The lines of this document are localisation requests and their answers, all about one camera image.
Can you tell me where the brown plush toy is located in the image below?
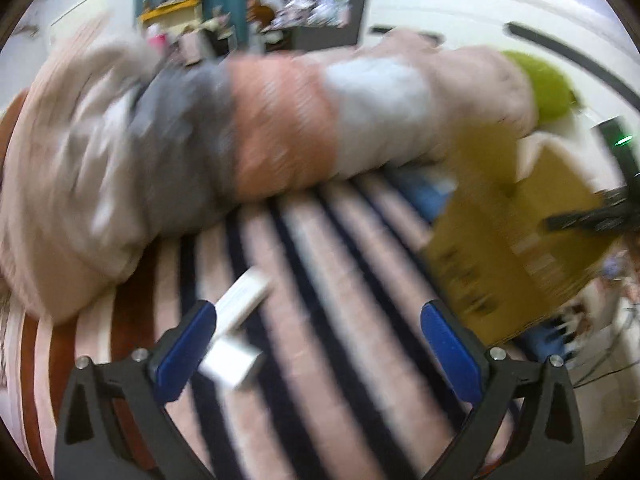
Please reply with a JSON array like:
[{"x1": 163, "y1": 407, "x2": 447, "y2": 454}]
[{"x1": 246, "y1": 0, "x2": 276, "y2": 26}]

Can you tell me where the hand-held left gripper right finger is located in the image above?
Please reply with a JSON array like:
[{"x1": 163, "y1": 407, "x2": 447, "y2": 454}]
[{"x1": 420, "y1": 300, "x2": 587, "y2": 480}]

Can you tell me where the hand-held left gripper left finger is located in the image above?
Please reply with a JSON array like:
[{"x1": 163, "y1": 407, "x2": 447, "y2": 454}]
[{"x1": 54, "y1": 300, "x2": 218, "y2": 480}]

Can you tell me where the brown cardboard box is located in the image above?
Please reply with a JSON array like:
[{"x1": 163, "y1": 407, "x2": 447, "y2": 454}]
[{"x1": 420, "y1": 120, "x2": 621, "y2": 346}]

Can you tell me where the dark bookshelf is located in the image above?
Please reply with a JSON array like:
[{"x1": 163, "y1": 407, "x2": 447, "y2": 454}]
[{"x1": 280, "y1": 0, "x2": 388, "y2": 51}]

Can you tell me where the white oblong case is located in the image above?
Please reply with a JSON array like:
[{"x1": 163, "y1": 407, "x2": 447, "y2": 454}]
[{"x1": 212, "y1": 267, "x2": 275, "y2": 336}]

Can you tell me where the yellow top shelf unit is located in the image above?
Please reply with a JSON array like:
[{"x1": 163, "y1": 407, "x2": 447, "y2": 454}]
[{"x1": 139, "y1": 0, "x2": 206, "y2": 36}]

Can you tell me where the green plush pillow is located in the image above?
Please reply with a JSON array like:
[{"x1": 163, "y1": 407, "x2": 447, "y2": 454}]
[{"x1": 500, "y1": 50, "x2": 586, "y2": 128}]

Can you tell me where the white headboard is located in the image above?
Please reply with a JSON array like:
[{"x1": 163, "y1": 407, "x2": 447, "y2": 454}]
[{"x1": 357, "y1": 0, "x2": 640, "y2": 131}]

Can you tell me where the pink grey striped duvet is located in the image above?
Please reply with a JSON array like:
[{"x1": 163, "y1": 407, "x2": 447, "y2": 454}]
[{"x1": 0, "y1": 27, "x2": 538, "y2": 326}]

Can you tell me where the striped fleece blanket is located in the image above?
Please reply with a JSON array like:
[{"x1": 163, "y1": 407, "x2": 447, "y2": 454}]
[{"x1": 0, "y1": 165, "x2": 551, "y2": 480}]

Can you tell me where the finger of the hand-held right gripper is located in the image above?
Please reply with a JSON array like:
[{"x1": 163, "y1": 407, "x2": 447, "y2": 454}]
[{"x1": 545, "y1": 210, "x2": 640, "y2": 233}]

